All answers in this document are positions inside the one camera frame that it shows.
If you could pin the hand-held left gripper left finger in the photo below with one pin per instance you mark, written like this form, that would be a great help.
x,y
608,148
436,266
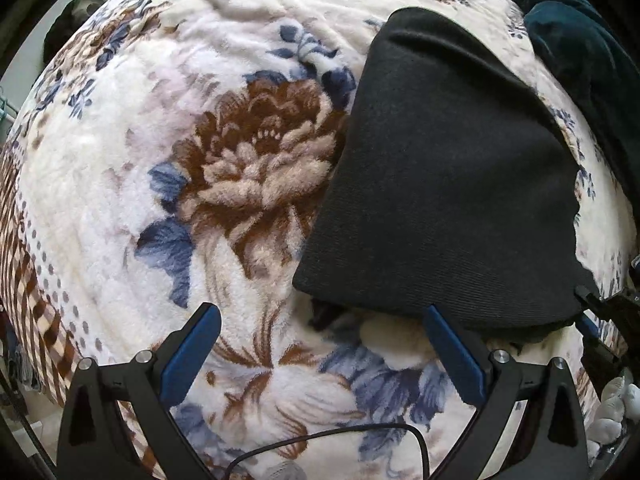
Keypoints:
x,y
192,350

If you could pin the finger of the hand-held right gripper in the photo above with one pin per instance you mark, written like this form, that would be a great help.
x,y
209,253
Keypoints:
x,y
590,327
590,301

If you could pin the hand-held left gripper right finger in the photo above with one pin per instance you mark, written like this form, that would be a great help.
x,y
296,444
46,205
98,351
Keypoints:
x,y
455,355

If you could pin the black grey-striped sweater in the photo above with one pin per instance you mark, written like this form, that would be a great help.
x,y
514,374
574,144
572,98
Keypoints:
x,y
450,185

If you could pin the white knotted plush cloth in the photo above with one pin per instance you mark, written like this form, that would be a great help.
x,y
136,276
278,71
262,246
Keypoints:
x,y
607,415

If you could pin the floral fleece blanket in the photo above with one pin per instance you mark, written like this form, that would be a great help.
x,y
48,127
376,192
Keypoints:
x,y
150,160

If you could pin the dark teal velvet garment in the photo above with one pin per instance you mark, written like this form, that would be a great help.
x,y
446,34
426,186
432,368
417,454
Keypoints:
x,y
575,45

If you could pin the dark bundled object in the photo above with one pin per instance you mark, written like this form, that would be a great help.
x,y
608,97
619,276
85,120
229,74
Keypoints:
x,y
67,25

